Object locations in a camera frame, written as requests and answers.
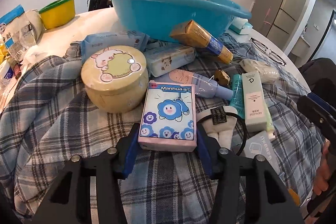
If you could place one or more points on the small gold wrapped item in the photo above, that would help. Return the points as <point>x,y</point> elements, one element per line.
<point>221,78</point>

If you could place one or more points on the yellow container with green lid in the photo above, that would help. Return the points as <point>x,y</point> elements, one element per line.
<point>57,16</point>

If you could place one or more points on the blue wet wipes pack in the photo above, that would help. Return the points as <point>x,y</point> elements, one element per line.
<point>113,40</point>

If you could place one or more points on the grey flat box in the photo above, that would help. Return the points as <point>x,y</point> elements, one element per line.
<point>260,150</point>

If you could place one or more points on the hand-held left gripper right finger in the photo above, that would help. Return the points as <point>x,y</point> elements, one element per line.
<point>203,153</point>

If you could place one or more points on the clear bag of white grains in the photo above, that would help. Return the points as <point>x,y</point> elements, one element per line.
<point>34,24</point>

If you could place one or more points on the teal white tissue pack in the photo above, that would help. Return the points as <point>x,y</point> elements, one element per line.
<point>241,28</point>

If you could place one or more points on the crumpled white tissue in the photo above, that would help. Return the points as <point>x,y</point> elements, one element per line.
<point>34,54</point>

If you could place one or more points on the pink tissue pack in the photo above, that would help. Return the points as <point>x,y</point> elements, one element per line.
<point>168,113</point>

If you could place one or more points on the round yellow rabbit-print tin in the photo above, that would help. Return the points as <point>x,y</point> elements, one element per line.
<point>113,87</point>

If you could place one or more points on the blue plaid shirt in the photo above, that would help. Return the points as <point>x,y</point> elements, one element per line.
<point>78,134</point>

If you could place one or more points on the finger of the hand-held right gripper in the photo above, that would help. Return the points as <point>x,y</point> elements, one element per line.
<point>317,119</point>
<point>321,104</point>

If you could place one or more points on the black-framed eyeglasses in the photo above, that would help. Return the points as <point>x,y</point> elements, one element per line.
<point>267,50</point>

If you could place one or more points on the blue plastic basin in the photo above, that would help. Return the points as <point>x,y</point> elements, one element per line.
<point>157,14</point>

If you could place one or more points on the light blue wipes box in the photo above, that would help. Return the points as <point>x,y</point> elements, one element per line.
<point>168,58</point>

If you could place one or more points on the dark jacket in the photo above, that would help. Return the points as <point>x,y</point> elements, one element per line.
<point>320,74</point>

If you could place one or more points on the yellow plastic bag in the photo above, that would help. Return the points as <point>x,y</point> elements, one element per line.
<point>4,53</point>

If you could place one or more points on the blue white sugar bag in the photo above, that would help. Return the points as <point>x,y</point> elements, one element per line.
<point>13,29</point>

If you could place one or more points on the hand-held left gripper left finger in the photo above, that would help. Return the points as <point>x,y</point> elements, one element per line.
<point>130,158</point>

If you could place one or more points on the blue gold tube box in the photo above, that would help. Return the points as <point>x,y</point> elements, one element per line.
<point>216,49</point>

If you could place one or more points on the lavender pink bottle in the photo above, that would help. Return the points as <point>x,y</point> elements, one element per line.
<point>199,82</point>

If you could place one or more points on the white jar with blue label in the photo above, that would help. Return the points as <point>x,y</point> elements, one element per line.
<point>5,71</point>

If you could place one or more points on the teal tube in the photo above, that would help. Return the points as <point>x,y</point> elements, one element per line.
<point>236,95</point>

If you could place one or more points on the light green tube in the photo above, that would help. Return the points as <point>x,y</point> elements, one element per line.
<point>270,127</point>

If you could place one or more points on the person's right hand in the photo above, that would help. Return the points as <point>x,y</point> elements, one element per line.
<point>323,174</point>

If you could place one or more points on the white mint green box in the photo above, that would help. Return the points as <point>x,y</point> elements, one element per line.
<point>256,103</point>

